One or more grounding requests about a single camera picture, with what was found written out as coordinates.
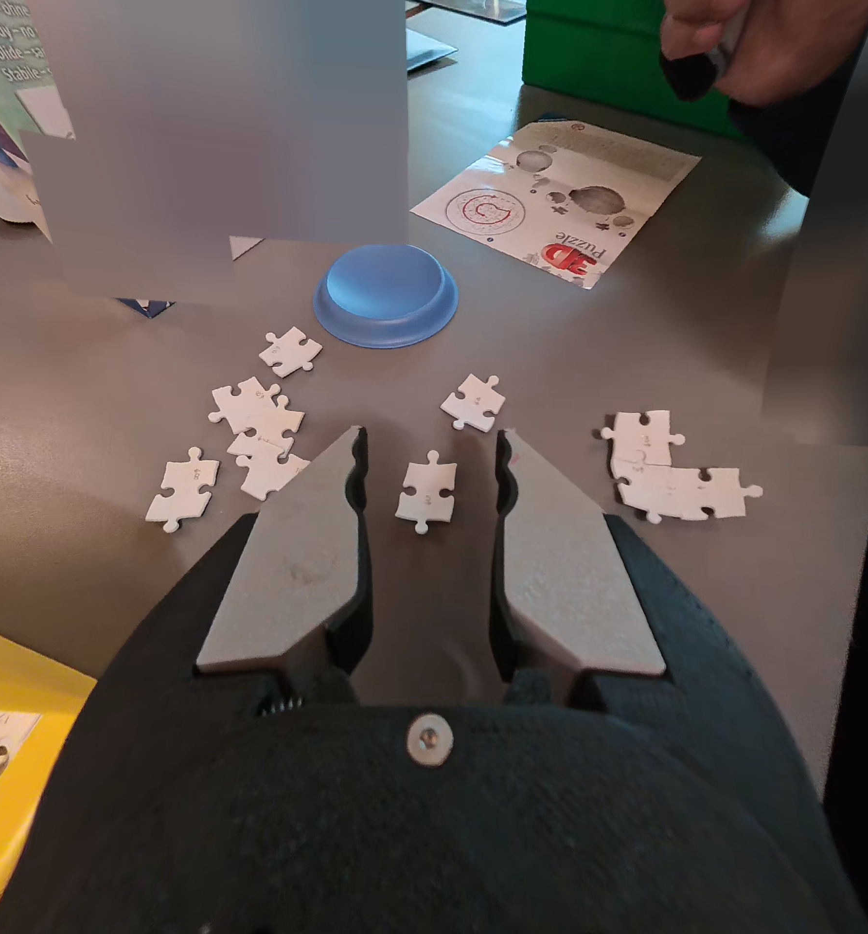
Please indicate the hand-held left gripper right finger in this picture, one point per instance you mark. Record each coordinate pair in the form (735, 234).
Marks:
(572, 576)

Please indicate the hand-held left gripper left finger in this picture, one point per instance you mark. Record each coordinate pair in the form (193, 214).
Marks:
(288, 562)

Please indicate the white jigsaw piece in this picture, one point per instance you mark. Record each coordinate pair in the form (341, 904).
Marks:
(426, 496)
(474, 405)

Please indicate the scattered white puzzle pieces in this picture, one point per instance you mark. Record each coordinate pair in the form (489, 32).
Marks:
(259, 410)

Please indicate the blue round puzzle stand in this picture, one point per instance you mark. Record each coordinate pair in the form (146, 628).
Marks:
(386, 292)

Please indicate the person's right hand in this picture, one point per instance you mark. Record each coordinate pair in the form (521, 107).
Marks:
(784, 44)

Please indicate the green box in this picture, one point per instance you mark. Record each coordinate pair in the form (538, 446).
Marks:
(594, 58)

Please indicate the joined white jigsaw section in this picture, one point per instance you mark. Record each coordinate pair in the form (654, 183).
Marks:
(667, 489)

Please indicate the printed instruction leaflet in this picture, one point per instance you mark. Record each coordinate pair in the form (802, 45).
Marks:
(587, 182)

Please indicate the grey paper sheet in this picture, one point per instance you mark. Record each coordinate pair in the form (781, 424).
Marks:
(428, 51)

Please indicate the yellow plastic bin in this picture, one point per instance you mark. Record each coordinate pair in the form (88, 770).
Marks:
(32, 678)

